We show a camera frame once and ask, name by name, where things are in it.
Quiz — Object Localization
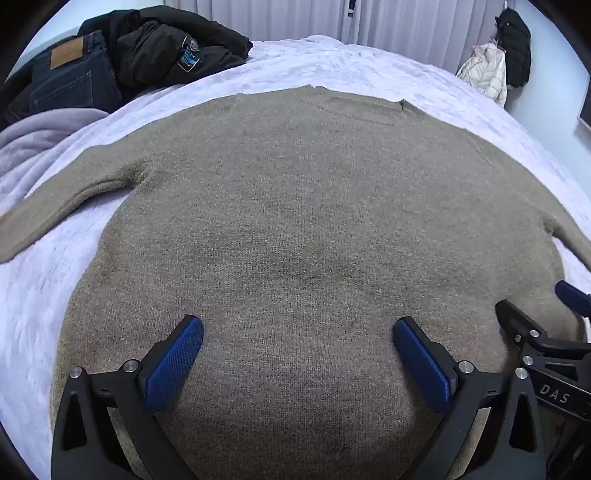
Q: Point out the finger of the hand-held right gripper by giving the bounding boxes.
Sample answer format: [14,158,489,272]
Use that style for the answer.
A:
[495,299,591,365]
[555,280,591,319]

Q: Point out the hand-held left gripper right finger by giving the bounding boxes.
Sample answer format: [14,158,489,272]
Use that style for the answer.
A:
[393,316,548,480]

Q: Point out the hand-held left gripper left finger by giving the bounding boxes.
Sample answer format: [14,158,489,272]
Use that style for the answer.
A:
[51,315,205,480]

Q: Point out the brown knit sweater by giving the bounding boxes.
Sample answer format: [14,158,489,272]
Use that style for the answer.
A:
[0,84,591,480]

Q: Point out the white hanging puffer jacket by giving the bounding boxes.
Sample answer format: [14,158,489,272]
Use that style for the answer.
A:
[456,41,508,108]

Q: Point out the black hanging puffer jacket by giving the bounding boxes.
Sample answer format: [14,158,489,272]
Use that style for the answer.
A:
[495,8,533,88]

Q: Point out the crumpled lilac fleece blanket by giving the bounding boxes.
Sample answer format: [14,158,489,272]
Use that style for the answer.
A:
[0,108,109,185]

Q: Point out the lavender fluffy bed blanket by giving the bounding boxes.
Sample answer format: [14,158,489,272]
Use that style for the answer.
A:
[0,34,591,480]

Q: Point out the dark blue jeans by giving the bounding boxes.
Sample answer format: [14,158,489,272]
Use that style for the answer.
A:
[30,30,123,114]

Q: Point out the black padded jacket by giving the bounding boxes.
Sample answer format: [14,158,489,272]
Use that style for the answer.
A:
[78,6,254,90]

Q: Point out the white pleated curtain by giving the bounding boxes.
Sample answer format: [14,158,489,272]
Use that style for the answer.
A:
[203,0,352,43]
[355,0,509,70]

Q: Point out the wall-mounted monitor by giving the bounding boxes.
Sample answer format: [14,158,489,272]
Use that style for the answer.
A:
[577,97,591,148]

